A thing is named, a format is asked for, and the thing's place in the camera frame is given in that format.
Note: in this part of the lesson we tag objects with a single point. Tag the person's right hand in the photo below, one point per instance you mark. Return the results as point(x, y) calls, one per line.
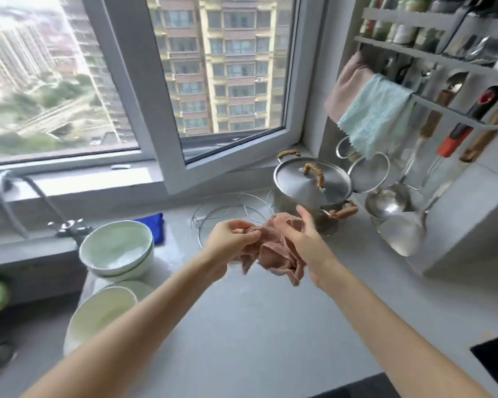
point(311, 248)

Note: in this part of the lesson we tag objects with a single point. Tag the person's left hand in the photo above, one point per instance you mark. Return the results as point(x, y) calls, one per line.
point(224, 244)

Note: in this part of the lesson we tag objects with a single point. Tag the pink dish cloth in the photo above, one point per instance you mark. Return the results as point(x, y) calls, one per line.
point(274, 248)

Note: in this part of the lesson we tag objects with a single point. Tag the pale green bowl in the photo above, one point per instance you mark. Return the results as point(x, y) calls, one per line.
point(116, 246)
point(141, 269)

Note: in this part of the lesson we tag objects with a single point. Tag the small white bowl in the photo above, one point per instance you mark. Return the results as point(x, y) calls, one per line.
point(99, 310)

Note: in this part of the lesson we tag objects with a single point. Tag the person's left forearm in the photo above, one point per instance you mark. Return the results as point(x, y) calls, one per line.
point(128, 339)

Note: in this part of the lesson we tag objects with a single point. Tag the person's right forearm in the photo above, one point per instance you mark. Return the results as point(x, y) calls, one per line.
point(398, 348)

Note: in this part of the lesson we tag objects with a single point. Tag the stainless steel pot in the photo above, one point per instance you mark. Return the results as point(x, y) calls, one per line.
point(299, 207)

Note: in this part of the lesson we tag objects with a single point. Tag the steel pot lid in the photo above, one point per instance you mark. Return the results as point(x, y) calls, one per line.
point(303, 184)

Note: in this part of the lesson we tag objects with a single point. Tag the medium steel mesh strainer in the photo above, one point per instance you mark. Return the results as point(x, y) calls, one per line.
point(369, 174)

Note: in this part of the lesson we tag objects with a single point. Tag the small grey sachet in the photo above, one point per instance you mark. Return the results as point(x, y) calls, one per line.
point(120, 166)

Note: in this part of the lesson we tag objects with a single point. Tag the open grey window sash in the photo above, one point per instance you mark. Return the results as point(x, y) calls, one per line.
point(149, 120)

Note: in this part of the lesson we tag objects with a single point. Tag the light blue fluffy cloth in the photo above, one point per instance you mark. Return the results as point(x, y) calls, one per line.
point(373, 116)

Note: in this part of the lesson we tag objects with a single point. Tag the pink zigzag-edged cloth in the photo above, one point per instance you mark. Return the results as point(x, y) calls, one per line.
point(348, 87)

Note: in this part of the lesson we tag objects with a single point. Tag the yellow apartment building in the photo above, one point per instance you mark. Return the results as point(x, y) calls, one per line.
point(224, 57)

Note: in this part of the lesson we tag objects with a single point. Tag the stainless steel sink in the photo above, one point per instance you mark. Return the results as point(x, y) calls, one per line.
point(37, 348)

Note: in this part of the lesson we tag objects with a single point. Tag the black glass cooktop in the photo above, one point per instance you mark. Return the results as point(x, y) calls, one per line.
point(496, 364)

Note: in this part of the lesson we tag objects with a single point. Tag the small steel drinking faucet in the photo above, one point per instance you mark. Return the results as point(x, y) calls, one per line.
point(8, 203)

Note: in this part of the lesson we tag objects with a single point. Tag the brown glass bottle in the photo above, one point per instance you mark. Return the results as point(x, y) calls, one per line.
point(369, 20)

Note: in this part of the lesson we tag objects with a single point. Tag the grey window frame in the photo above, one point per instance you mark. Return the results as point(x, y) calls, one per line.
point(45, 161)

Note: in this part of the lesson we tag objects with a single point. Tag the dark wall spice rack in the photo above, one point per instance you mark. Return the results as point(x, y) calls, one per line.
point(419, 55)

